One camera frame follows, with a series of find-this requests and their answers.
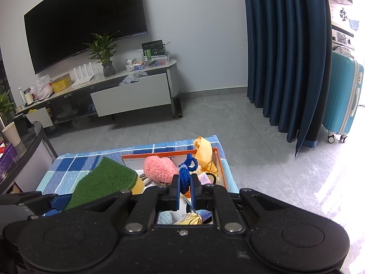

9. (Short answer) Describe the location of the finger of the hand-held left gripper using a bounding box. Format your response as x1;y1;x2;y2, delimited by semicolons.
0;191;72;207
0;206;62;226

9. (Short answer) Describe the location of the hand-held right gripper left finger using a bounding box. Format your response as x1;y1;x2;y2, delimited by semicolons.
94;174;181;233

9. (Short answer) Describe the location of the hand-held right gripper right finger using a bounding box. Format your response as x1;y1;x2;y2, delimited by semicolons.
190;174;270;233

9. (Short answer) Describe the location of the blue braided cord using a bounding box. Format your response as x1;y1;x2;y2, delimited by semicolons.
178;153;198;195

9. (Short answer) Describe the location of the pink fluffy scrunchie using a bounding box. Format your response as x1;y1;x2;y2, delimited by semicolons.
143;155;179;184

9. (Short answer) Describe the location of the yellow striped towel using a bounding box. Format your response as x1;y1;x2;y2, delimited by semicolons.
175;214;203;225

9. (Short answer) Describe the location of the grey cable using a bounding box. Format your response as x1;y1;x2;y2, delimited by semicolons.
138;174;156;187

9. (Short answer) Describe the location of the teal fluffy scrunchie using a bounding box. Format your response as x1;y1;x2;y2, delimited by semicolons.
158;211;174;224

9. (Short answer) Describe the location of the orange cloth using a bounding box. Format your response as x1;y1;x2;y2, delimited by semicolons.
193;136;219;177

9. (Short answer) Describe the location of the white box with orange rim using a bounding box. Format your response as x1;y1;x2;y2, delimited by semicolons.
121;148;229;223

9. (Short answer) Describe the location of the green and yellow sponge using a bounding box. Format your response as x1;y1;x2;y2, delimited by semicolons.
64;156;144;212

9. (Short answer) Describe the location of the blue checkered blanket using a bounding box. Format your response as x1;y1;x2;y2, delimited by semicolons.
36;134;239;203

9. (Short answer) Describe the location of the dark curved side table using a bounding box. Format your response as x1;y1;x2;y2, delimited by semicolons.
0;121;59;195

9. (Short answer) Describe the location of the purple tray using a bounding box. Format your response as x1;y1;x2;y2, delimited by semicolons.
0;143;19;180

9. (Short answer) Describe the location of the beige cup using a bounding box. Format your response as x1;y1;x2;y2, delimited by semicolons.
2;121;23;147

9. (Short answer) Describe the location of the large white cabinet drawer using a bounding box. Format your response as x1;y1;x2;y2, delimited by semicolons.
90;73;172;117

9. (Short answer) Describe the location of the long grey television cabinet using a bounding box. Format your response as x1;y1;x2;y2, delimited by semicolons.
14;59;181;129

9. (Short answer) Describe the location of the leafy green potted plant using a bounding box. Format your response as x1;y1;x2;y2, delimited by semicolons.
0;87;18;126

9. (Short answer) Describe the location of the white plastic bag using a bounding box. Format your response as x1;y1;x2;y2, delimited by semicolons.
30;75;55;101

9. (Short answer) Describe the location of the yellow cardboard box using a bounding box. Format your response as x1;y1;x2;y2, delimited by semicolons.
51;73;72;93

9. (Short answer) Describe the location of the clear plastic bag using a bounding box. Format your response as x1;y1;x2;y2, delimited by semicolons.
118;71;149;86

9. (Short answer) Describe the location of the white router with antennas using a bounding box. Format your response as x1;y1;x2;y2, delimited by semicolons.
71;61;96;87

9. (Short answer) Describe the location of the pile of small desk items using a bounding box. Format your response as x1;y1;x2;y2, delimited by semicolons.
125;54;172;72

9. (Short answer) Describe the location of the potted plant in dark vase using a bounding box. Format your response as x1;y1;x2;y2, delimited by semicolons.
83;31;120;78

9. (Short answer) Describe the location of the green and black box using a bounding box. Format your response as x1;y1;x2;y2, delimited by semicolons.
141;39;166;58

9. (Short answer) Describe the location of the dark blue curtain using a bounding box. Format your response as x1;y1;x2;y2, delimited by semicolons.
242;0;334;158

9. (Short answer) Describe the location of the teal suitcase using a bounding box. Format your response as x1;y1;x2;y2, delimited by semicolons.
322;50;365;144

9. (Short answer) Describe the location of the black wall television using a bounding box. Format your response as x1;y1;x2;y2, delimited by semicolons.
23;0;149;75

